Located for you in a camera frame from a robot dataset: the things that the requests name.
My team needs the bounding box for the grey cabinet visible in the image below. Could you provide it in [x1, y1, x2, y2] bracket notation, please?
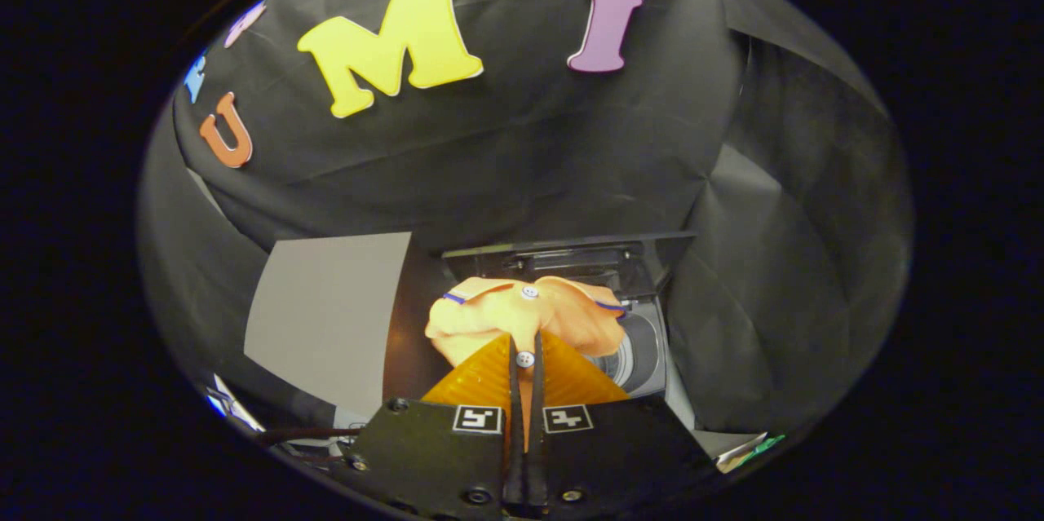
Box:
[244, 232, 413, 428]

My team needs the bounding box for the grey washing machine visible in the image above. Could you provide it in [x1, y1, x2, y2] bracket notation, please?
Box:
[587, 297, 698, 432]

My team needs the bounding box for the orange polo shirt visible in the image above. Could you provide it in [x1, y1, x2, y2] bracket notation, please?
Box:
[424, 276, 627, 453]

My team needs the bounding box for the white and green paper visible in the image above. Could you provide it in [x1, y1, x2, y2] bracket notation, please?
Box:
[716, 431, 786, 475]

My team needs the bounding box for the white device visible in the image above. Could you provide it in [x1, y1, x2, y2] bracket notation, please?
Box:
[204, 374, 268, 434]

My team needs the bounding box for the black backdrop cloth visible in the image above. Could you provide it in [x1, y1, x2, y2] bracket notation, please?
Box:
[139, 0, 914, 436]

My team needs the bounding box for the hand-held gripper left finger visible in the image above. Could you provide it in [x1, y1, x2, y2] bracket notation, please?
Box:
[330, 331, 523, 519]

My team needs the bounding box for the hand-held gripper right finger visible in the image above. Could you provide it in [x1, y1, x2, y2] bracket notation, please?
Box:
[526, 330, 719, 515]

